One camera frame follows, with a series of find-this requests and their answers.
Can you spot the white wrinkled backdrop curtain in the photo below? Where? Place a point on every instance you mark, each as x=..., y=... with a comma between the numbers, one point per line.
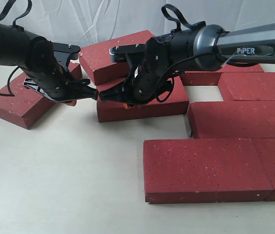
x=85, y=22

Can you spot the large red brick front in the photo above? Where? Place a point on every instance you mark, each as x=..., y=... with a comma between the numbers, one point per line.
x=203, y=171

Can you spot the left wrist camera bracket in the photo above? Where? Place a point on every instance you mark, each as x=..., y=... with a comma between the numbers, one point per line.
x=64, y=53

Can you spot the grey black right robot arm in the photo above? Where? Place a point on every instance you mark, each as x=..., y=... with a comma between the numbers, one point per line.
x=209, y=47

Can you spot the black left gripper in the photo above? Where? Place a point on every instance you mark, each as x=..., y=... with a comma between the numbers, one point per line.
x=43, y=69

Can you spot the red brick back row right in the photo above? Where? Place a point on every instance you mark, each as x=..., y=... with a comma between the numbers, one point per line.
x=203, y=78

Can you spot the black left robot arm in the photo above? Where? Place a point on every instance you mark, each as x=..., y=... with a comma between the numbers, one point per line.
x=14, y=48

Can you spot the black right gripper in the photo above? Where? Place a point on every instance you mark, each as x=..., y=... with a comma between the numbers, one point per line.
x=148, y=81

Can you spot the red brick right edge row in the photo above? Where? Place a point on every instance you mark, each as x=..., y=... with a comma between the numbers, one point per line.
x=247, y=86

